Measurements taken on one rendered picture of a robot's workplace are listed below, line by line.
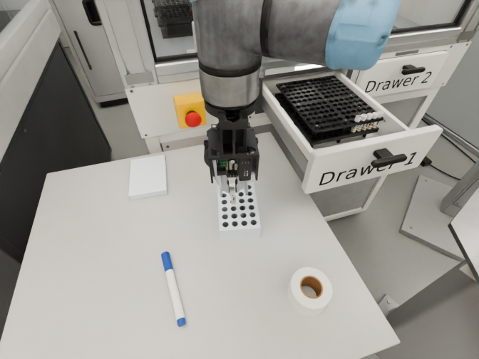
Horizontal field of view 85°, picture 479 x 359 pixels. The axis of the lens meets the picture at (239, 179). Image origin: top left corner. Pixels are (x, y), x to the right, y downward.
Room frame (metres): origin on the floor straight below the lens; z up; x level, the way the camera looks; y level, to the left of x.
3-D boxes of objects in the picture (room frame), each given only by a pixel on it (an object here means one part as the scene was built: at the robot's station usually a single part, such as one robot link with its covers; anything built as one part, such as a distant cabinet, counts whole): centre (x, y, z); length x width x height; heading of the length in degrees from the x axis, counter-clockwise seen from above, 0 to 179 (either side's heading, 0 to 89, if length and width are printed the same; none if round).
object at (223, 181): (0.31, 0.03, 0.90); 0.06 x 0.03 x 0.09; 5
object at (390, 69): (0.78, -0.49, 0.87); 0.29 x 0.02 x 0.11; 107
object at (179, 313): (0.18, 0.12, 0.77); 0.14 x 0.02 x 0.02; 23
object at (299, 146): (0.60, -0.21, 0.86); 0.40 x 0.26 x 0.06; 17
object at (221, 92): (0.32, 0.01, 1.09); 0.08 x 0.08 x 0.05
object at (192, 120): (0.54, 0.11, 0.88); 0.04 x 0.03 x 0.04; 107
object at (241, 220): (0.34, 0.00, 0.78); 0.12 x 0.08 x 0.04; 5
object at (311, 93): (0.59, -0.22, 0.87); 0.22 x 0.18 x 0.06; 17
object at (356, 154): (0.40, -0.27, 0.87); 0.29 x 0.02 x 0.11; 107
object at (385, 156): (0.37, -0.28, 0.91); 0.07 x 0.04 x 0.01; 107
